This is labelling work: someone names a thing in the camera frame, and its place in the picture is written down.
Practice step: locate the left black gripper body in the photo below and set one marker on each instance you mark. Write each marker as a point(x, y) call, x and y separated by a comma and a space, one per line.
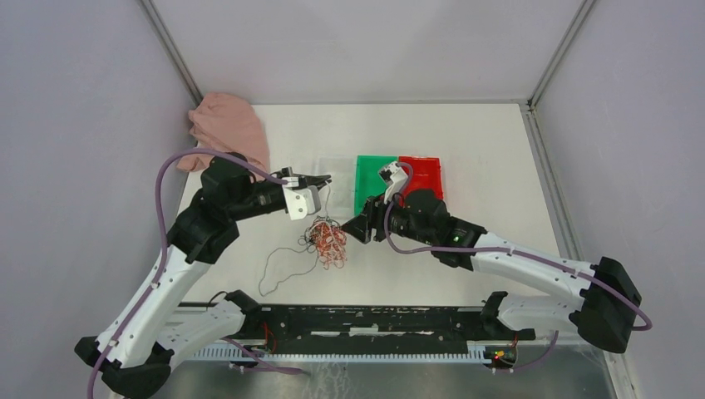
point(287, 172)

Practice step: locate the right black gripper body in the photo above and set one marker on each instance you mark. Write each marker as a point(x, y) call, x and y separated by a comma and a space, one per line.
point(377, 209)

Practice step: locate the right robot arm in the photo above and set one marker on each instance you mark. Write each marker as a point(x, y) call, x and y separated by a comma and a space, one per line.
point(528, 264)

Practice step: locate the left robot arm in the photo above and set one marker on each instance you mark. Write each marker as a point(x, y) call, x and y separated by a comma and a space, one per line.
point(137, 353)

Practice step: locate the clear plastic bin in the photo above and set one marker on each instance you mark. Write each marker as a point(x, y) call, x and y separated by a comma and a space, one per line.
point(339, 200)

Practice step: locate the green plastic bin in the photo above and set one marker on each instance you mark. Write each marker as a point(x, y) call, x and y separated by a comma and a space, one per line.
point(368, 182)

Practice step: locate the red plastic bin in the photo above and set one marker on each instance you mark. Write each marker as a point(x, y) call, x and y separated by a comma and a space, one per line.
point(426, 175)

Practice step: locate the pink cloth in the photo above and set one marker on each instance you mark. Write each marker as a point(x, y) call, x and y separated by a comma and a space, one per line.
point(228, 123)

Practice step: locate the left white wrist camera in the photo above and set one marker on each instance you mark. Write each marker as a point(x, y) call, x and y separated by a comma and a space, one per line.
point(302, 202)

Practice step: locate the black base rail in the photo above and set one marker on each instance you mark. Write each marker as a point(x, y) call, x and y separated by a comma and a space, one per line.
point(367, 330)

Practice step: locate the aluminium frame rail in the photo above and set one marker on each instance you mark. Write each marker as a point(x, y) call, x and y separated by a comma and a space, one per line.
point(221, 319)

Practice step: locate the white slotted cable duct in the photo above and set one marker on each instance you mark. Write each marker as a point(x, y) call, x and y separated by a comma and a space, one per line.
point(224, 352)

